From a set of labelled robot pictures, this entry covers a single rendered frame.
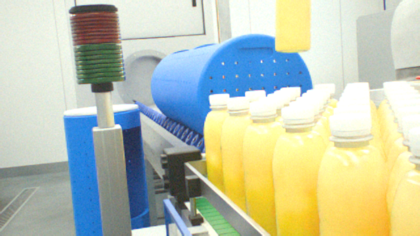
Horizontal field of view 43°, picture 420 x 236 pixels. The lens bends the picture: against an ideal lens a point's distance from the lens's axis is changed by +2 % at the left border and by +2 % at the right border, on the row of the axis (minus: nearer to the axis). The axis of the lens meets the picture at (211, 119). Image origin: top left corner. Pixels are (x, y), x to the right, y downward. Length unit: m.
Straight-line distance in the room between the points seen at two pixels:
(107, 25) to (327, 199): 0.35
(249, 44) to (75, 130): 0.93
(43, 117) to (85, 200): 4.54
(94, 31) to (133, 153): 1.49
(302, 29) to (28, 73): 5.58
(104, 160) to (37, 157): 5.85
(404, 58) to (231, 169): 0.99
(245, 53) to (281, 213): 0.62
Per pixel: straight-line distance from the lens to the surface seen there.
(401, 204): 0.41
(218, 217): 0.94
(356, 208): 0.51
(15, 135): 6.56
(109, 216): 0.72
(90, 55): 0.69
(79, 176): 1.98
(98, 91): 0.70
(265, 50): 1.22
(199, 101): 1.17
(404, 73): 1.76
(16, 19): 6.53
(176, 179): 1.06
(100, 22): 0.69
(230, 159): 0.87
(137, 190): 2.18
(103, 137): 0.70
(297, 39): 1.06
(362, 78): 4.41
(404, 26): 1.75
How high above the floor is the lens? 1.17
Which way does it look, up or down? 6 degrees down
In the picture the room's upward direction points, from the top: 5 degrees counter-clockwise
